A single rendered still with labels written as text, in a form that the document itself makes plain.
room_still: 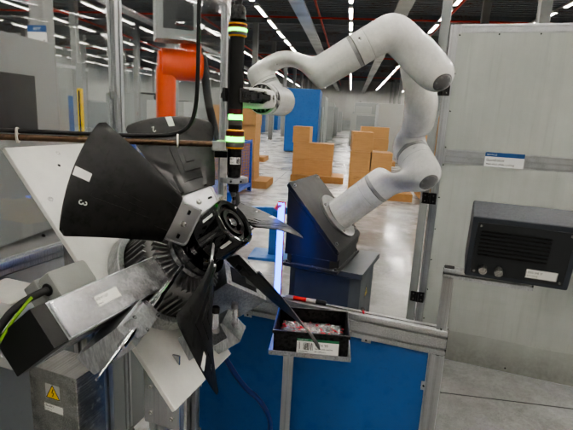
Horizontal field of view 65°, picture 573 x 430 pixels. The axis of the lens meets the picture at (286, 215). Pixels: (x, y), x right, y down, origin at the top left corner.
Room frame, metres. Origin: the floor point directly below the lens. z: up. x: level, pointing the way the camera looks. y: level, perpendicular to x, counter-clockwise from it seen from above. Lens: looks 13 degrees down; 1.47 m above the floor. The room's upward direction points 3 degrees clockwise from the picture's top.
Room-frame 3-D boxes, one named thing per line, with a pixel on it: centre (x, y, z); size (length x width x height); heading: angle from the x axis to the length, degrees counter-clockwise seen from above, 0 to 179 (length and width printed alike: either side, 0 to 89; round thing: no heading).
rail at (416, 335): (1.41, -0.08, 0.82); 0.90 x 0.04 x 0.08; 70
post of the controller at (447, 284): (1.26, -0.49, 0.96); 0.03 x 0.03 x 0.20; 70
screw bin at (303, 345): (1.23, -0.09, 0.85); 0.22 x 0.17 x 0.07; 85
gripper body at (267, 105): (1.20, 0.10, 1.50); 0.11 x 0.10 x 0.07; 160
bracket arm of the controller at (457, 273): (1.23, -0.58, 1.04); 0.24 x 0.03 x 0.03; 70
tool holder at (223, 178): (1.10, 0.14, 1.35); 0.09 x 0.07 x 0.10; 105
